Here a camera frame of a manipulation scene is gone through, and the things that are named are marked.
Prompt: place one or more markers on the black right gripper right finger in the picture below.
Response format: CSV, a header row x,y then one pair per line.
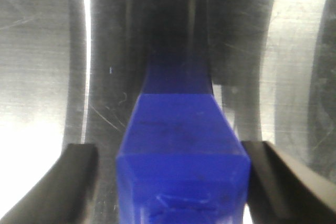
x,y
284,190

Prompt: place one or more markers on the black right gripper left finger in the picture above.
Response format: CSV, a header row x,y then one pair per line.
x,y
65,194

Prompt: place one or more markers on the blue rectangular part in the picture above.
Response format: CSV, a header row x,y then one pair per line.
x,y
180,161

